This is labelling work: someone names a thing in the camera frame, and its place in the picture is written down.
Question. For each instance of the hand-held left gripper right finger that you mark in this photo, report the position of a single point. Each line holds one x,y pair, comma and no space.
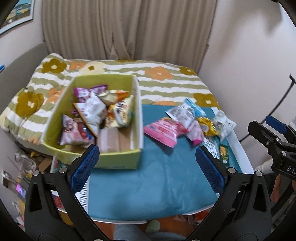
210,169

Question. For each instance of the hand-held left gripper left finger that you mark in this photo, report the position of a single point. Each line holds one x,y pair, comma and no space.
84,166

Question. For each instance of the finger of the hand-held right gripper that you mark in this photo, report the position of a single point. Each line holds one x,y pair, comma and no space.
275,122
261,134

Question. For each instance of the green cardboard box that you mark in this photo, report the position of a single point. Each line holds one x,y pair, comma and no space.
115,160

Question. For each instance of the dark pink foil snack packet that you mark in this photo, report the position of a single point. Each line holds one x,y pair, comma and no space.
74,133

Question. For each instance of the white silver snack packet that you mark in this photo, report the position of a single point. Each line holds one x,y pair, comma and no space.
92,111

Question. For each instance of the orange cookie snack packet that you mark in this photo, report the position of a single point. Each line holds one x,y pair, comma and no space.
122,112

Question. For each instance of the yellow and red snack packet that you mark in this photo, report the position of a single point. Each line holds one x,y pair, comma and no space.
114,96

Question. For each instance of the person's right hand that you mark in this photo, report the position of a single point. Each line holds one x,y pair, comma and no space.
276,190

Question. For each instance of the small green snack packet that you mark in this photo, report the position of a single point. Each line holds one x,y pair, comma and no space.
223,154

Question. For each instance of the white table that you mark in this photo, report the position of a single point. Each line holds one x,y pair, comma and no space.
242,155

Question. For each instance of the patterned tablecloth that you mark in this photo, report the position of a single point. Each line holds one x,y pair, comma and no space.
83,197

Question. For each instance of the white and grey snack packet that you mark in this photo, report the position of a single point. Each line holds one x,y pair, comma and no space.
223,124

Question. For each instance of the pink and white snack packet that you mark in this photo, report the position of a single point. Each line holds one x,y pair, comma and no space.
195,132

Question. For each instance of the black stand rod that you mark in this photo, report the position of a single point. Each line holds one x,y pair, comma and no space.
292,80

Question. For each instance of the teal cloth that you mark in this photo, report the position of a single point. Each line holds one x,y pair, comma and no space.
161,176

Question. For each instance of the pile of floor clutter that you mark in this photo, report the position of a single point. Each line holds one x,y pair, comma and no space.
30,166

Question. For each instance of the silver and blue snack packet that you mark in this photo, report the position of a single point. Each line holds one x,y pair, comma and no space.
185,112

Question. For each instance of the pale green slipper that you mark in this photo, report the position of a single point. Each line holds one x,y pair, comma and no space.
152,226

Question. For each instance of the floral striped blanket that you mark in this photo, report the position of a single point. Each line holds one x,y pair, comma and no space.
161,88

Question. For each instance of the grey headboard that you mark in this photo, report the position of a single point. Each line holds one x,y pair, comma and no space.
20,67

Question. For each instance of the blue and white device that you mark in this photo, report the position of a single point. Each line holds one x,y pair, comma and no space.
1,68

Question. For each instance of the beige curtain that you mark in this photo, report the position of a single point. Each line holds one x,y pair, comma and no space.
138,30

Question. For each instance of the framed houses picture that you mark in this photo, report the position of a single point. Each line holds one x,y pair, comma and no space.
20,9

